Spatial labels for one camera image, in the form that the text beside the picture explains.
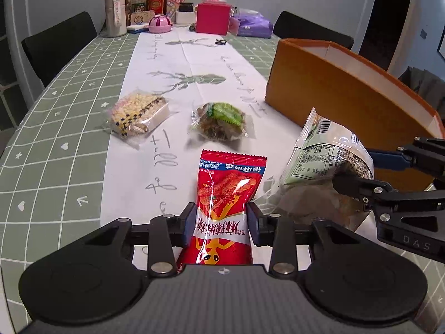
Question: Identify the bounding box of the white grey printed snack bag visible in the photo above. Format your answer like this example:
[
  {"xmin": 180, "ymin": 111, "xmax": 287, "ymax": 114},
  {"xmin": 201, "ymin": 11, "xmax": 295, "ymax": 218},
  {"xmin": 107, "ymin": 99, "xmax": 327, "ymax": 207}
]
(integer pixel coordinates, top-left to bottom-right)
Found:
[{"xmin": 255, "ymin": 109, "xmax": 374, "ymax": 231}]

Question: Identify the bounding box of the red spicy strips packet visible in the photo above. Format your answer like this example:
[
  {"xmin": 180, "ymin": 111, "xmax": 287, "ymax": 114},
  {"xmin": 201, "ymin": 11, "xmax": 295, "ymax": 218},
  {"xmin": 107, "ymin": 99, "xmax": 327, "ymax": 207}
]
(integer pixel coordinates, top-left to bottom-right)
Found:
[{"xmin": 177, "ymin": 150, "xmax": 267, "ymax": 270}]

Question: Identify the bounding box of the rice puff cake pack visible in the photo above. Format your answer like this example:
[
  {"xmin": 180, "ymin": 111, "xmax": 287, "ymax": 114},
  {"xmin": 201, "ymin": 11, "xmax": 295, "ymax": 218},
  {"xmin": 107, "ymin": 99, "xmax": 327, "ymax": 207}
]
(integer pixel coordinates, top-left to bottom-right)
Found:
[{"xmin": 105, "ymin": 90, "xmax": 177, "ymax": 149}]

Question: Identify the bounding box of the green label nut pack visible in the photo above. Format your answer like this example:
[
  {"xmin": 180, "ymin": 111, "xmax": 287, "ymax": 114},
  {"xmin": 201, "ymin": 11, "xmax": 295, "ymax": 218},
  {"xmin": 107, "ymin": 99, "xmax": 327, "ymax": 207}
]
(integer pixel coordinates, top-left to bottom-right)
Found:
[{"xmin": 189, "ymin": 102, "xmax": 255, "ymax": 142}]

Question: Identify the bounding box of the white deer table runner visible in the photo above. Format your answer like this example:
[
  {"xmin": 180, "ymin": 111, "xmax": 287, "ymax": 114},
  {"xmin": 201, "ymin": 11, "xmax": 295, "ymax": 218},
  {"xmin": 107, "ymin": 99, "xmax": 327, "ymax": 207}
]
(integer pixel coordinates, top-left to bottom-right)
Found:
[{"xmin": 101, "ymin": 28, "xmax": 300, "ymax": 223}]

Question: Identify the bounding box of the orange cardboard box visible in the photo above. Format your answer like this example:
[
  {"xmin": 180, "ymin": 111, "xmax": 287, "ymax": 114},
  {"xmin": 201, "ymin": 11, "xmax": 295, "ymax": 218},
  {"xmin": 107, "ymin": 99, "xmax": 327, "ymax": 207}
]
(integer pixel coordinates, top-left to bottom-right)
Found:
[{"xmin": 264, "ymin": 38, "xmax": 445, "ymax": 192}]

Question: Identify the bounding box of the green grid tablecloth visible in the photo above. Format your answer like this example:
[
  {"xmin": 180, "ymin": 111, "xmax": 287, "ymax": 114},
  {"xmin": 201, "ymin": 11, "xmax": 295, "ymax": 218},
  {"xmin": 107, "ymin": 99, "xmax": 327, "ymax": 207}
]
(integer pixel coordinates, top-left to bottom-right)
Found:
[{"xmin": 0, "ymin": 29, "xmax": 445, "ymax": 334}]

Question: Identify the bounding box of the black chair right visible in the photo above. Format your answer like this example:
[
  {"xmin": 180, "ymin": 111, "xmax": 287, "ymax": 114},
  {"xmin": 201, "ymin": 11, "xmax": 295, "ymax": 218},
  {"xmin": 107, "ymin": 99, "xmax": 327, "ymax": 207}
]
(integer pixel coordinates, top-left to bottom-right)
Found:
[{"xmin": 273, "ymin": 11, "xmax": 354, "ymax": 50}]

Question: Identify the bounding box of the black chair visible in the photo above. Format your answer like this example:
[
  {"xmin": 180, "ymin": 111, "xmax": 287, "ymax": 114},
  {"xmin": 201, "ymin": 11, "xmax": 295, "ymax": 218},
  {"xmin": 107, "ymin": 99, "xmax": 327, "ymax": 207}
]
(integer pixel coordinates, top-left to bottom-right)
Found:
[
  {"xmin": 21, "ymin": 11, "xmax": 97, "ymax": 87},
  {"xmin": 273, "ymin": 11, "xmax": 354, "ymax": 50}
]

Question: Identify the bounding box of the purple tissue pack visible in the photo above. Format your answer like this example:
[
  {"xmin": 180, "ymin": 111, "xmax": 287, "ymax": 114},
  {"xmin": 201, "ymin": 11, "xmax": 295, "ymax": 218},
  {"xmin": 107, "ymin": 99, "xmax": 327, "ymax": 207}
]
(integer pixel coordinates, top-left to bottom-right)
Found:
[{"xmin": 229, "ymin": 8, "xmax": 274, "ymax": 38}]

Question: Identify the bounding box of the glass panel door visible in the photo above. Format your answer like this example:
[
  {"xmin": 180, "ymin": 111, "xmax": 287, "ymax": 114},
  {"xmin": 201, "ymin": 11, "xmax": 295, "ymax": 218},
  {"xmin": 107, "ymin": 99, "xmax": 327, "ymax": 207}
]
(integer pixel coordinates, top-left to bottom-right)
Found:
[{"xmin": 1, "ymin": 0, "xmax": 28, "ymax": 131}]

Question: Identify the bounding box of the pink round mini fan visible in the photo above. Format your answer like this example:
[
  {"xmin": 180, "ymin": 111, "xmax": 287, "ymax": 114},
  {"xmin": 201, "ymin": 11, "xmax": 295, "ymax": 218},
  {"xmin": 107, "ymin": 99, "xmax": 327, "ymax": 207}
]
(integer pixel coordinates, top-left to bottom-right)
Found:
[{"xmin": 148, "ymin": 14, "xmax": 173, "ymax": 34}]

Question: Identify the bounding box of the magenta gift box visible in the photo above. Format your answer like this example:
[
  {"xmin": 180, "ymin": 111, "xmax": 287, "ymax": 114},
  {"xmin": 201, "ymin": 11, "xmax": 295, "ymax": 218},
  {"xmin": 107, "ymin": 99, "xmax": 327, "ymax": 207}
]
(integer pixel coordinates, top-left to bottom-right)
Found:
[{"xmin": 195, "ymin": 2, "xmax": 232, "ymax": 35}]

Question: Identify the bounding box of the white small box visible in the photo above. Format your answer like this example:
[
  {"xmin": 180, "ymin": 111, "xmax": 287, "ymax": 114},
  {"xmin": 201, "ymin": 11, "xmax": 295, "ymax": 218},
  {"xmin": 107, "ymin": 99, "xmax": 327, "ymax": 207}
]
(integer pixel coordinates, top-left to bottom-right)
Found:
[{"xmin": 175, "ymin": 11, "xmax": 196, "ymax": 26}]

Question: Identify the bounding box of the black chair left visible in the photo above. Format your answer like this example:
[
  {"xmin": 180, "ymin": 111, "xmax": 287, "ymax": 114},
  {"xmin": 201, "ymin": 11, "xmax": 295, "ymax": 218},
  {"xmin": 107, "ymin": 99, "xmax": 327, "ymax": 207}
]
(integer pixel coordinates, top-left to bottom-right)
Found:
[{"xmin": 21, "ymin": 11, "xmax": 97, "ymax": 87}]

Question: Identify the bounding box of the small beige radio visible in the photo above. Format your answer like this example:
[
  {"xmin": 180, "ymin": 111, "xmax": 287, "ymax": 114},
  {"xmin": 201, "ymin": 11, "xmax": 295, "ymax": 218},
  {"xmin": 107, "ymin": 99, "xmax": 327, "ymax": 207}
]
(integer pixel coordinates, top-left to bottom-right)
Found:
[{"xmin": 130, "ymin": 10, "xmax": 155, "ymax": 25}]

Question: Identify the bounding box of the white pink water bottle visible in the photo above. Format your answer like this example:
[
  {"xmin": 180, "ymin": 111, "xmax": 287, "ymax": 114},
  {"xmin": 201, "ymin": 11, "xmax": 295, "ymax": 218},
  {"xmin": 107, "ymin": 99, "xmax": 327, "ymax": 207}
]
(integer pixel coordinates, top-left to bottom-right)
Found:
[{"xmin": 105, "ymin": 0, "xmax": 127, "ymax": 38}]

